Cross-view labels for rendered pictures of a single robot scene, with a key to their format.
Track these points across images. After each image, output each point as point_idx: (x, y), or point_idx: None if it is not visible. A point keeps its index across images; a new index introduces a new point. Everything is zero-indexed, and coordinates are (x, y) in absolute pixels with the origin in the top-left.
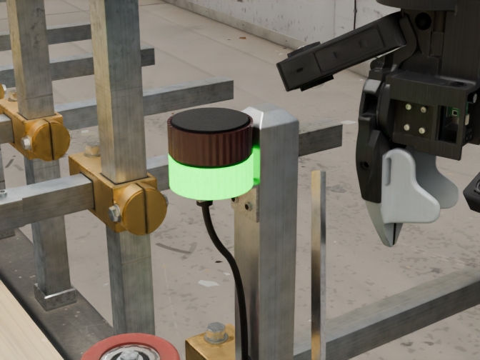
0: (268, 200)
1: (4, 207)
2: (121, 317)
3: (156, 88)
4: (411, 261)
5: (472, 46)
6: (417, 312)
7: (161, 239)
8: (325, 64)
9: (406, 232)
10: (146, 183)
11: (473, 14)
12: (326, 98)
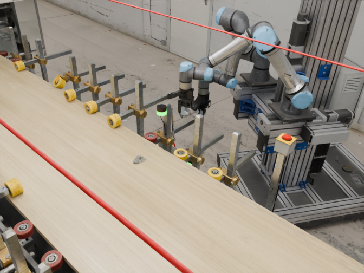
0: (168, 114)
1: (123, 116)
2: (139, 130)
3: (132, 87)
4: (176, 109)
5: (190, 95)
6: (184, 125)
7: (106, 109)
8: (173, 96)
9: (174, 101)
10: (143, 110)
11: (190, 92)
12: (144, 56)
